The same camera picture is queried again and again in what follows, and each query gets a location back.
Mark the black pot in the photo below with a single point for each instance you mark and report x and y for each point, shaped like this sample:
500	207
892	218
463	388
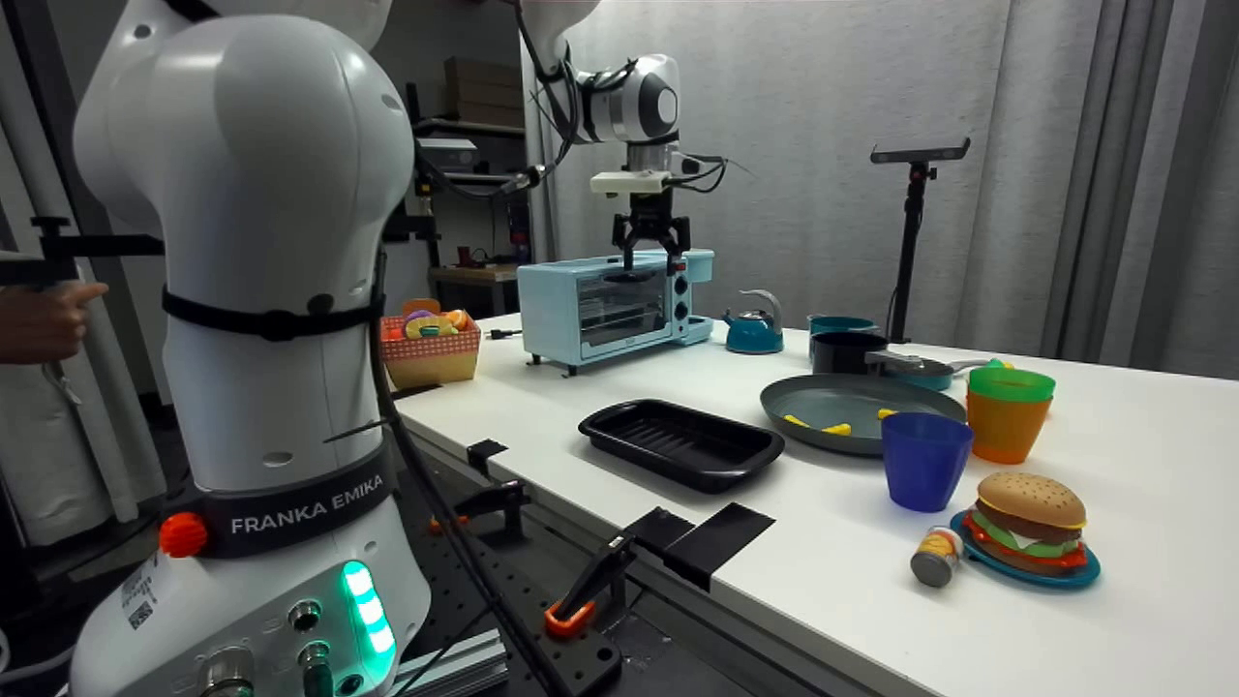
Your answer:
847	353

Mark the teal pot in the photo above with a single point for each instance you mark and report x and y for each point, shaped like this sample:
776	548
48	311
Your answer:
830	321

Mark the basket of toy fruit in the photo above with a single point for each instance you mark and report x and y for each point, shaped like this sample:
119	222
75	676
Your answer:
426	347

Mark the blue plastic cup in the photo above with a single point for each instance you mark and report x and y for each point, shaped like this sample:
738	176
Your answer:
923	458

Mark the grey round plate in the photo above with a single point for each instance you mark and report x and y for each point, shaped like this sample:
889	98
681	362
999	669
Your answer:
862	400

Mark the black table bracket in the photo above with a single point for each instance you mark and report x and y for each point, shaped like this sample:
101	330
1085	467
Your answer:
697	549

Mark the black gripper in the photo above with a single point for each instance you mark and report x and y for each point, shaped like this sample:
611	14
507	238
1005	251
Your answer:
652	218

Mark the small blue plate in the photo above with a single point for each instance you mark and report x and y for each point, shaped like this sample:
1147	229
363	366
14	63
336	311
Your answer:
1056	580

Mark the person hand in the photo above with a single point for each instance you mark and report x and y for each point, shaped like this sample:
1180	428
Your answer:
39	326

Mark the black camera stand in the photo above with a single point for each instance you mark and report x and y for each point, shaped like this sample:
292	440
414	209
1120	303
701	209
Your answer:
918	170

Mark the light blue toaster oven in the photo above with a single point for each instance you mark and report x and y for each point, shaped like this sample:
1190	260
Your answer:
599	308

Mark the toy hamburger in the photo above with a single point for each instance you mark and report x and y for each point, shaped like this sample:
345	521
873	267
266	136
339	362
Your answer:
1026	521

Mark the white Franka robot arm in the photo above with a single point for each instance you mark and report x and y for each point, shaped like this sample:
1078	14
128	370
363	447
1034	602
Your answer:
268	148

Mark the black rectangular baking tray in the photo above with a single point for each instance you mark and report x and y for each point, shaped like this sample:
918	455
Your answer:
678	442

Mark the teal kettle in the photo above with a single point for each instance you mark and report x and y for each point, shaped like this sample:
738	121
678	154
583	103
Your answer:
759	326

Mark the orange cup with green cup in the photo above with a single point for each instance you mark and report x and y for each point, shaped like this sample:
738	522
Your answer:
1008	411

